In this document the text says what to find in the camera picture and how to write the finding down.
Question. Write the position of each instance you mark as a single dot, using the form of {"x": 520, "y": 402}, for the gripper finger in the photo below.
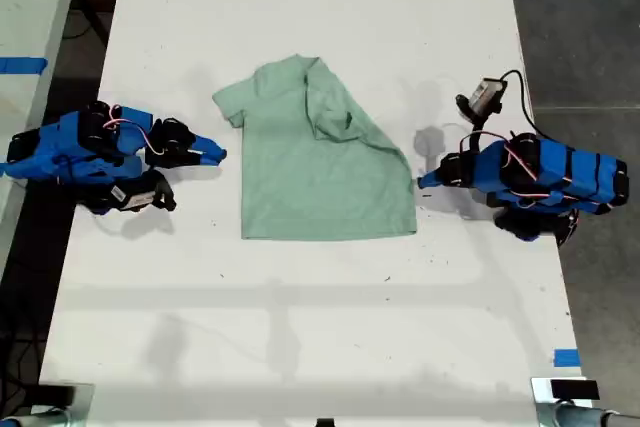
{"x": 210, "y": 144}
{"x": 439, "y": 173}
{"x": 436, "y": 184}
{"x": 207, "y": 158}

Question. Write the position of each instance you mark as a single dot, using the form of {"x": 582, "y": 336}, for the pale green T-shirt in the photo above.
{"x": 310, "y": 187}

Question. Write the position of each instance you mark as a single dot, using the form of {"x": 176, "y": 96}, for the blue SO-100 arm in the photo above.
{"x": 65, "y": 147}
{"x": 570, "y": 172}

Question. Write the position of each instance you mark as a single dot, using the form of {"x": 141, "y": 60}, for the long blue tape strip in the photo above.
{"x": 22, "y": 65}

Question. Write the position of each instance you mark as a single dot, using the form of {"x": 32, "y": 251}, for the white side table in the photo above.
{"x": 30, "y": 7}

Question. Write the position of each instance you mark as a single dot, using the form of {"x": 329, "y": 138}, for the small blue tape piece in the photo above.
{"x": 566, "y": 357}

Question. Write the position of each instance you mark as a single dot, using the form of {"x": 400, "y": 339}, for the small black box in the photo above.
{"x": 574, "y": 389}
{"x": 56, "y": 393}

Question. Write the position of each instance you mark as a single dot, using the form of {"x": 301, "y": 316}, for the grey metal clamp pipe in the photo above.
{"x": 585, "y": 416}
{"x": 35, "y": 419}

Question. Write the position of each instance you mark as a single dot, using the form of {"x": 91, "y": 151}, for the black camera box with label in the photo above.
{"x": 132, "y": 197}

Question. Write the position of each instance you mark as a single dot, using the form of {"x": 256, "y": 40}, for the black and grey camera box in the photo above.
{"x": 480, "y": 97}

